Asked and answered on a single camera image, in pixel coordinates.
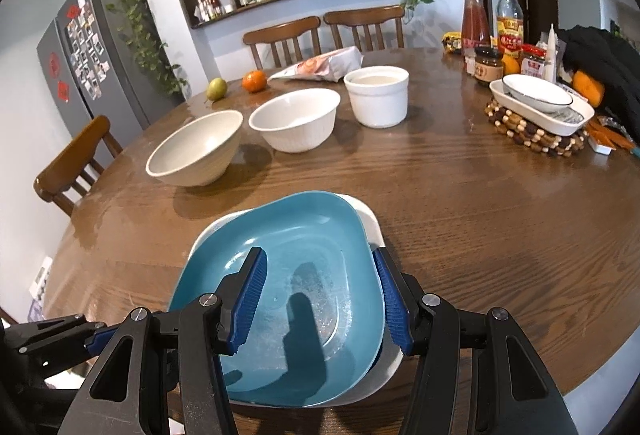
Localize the orange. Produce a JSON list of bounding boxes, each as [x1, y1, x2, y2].
[[242, 70, 267, 94]]

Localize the yellow-capped vinegar bottle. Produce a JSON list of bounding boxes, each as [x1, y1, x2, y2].
[[495, 0, 525, 66]]

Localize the wooden bead trivet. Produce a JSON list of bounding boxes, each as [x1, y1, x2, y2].
[[483, 98, 591, 159]]

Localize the red sauce bottle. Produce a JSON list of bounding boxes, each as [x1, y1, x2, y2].
[[461, 0, 492, 58]]

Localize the blue square plate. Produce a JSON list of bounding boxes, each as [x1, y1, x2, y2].
[[169, 191, 386, 408]]

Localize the white snack packet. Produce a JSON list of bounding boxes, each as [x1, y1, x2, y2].
[[267, 46, 364, 83]]

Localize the orange pouch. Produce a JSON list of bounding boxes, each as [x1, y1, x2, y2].
[[572, 71, 605, 108]]

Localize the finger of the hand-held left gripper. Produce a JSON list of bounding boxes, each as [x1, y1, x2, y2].
[[4, 313, 121, 358], [30, 351, 108, 388]]

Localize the grey fridge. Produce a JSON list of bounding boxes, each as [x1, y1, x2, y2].
[[36, 0, 188, 143]]

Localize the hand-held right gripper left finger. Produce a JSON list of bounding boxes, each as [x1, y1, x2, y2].
[[59, 246, 268, 435]]

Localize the black jacket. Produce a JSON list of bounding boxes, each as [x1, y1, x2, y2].
[[556, 26, 640, 150]]

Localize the cluster of fridge photos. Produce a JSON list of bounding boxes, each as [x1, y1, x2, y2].
[[65, 0, 111, 98]]

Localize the white straight-sided bowl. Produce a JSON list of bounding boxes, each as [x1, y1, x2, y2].
[[343, 66, 410, 129]]

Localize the white wall outlet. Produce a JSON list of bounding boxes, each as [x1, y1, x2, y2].
[[30, 256, 53, 293]]

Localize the wooden chair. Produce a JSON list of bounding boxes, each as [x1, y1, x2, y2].
[[34, 115, 124, 217], [242, 16, 322, 70], [323, 5, 406, 53]]

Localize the brown-lidded jar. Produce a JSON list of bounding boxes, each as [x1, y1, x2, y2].
[[473, 47, 505, 88]]

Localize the red-lidded jar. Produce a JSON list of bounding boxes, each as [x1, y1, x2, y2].
[[520, 44, 548, 78]]

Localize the white oval dish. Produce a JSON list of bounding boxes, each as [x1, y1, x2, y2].
[[501, 74, 574, 114]]

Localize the white square plate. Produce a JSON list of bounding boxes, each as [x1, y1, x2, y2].
[[187, 194, 403, 408]]

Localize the orange sachets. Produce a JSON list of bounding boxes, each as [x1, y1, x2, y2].
[[585, 119, 637, 156]]

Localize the white tube bottle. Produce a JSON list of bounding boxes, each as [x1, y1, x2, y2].
[[545, 24, 558, 83]]

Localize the white rectangular dish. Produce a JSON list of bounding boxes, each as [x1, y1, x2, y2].
[[489, 80, 596, 136]]

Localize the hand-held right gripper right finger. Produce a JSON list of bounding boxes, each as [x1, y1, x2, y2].
[[371, 246, 581, 435]]

